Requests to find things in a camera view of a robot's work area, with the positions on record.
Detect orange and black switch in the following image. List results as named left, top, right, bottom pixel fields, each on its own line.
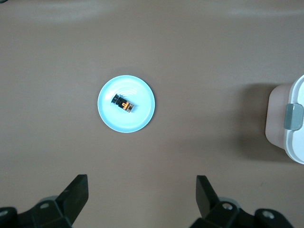
left=111, top=94, right=135, bottom=114

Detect white lidded box grey latches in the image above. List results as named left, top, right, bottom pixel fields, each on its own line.
left=265, top=74, right=304, bottom=164

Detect light blue round plate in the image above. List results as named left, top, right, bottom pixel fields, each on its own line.
left=97, top=75, right=156, bottom=133

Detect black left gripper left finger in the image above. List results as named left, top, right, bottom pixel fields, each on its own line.
left=0, top=174, right=90, bottom=228

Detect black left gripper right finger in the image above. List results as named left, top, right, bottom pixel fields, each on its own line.
left=190, top=175, right=292, bottom=228

